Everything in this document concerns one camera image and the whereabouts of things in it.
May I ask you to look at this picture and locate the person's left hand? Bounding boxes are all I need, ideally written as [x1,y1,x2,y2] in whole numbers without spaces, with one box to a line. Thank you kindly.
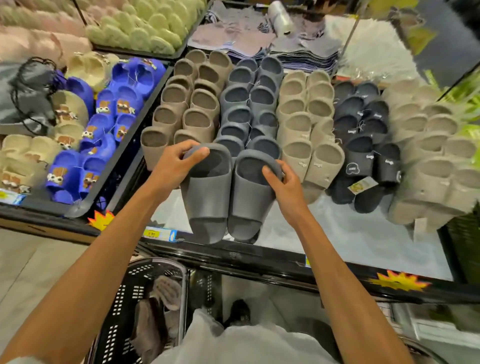
[148,139,211,200]

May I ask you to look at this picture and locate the person's right hand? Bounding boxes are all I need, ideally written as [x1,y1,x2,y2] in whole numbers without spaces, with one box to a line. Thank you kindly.
[261,159,313,227]

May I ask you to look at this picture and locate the taupe rubber slipper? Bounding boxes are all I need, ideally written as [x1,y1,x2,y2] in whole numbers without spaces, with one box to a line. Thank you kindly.
[173,129,204,146]
[151,275,184,313]
[140,126,172,172]
[130,298,168,364]
[182,107,217,144]
[151,105,185,133]

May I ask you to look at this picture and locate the grey rubber slipper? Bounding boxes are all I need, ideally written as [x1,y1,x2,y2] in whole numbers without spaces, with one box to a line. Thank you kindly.
[179,142,234,246]
[227,149,285,243]
[213,134,245,159]
[217,121,251,143]
[249,125,279,142]
[243,135,283,245]

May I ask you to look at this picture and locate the column of beige slippers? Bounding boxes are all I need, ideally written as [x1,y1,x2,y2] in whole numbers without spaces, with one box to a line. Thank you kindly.
[275,69,346,206]

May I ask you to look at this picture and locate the display of taupe slides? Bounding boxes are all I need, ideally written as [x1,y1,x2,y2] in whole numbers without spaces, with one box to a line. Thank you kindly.
[161,48,236,125]

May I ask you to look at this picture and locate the column of black slippers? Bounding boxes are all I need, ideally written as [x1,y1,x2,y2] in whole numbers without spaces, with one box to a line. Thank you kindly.
[328,80,403,215]

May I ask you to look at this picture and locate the display of blue cartoon slides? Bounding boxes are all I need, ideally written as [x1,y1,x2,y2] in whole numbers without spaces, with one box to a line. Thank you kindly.
[44,56,168,206]

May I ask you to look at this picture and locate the column of grey slippers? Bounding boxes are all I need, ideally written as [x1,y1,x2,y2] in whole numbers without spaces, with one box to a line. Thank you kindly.
[219,56,285,125]

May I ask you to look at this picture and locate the rows of beige cartoon slippers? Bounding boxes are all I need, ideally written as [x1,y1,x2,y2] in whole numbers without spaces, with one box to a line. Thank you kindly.
[0,50,121,197]

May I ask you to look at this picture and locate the column of pale cream slippers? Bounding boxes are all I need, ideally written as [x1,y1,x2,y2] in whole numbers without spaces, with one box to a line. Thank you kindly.
[382,78,480,232]

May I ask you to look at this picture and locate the person's left forearm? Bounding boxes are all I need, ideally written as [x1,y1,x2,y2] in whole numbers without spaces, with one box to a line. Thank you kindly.
[0,183,178,364]

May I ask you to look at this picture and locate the person's right forearm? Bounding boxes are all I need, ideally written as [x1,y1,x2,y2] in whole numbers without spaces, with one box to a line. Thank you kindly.
[292,213,414,364]

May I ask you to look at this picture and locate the black side display bin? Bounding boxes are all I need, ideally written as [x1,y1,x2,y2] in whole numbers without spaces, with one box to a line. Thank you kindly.
[0,48,176,221]

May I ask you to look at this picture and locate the person's light grey shirt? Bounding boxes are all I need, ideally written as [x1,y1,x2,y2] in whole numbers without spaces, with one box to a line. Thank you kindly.
[7,307,339,364]

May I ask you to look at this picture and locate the yellow starburst price sticker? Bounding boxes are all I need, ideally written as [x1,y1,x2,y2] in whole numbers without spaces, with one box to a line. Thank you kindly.
[369,269,432,293]
[86,209,116,233]

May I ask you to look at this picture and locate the stack of navy folded textiles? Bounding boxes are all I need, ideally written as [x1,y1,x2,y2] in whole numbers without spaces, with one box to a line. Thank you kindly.
[187,3,343,77]

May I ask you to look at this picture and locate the white fluffy rug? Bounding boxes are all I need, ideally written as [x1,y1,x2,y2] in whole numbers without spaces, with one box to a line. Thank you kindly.
[326,14,425,82]

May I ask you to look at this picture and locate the clear plastic film roll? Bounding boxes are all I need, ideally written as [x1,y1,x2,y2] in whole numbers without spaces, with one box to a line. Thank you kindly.
[268,0,296,37]

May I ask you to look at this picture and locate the grey drawstring bag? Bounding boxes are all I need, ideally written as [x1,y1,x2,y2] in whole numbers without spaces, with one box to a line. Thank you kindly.
[0,58,58,137]

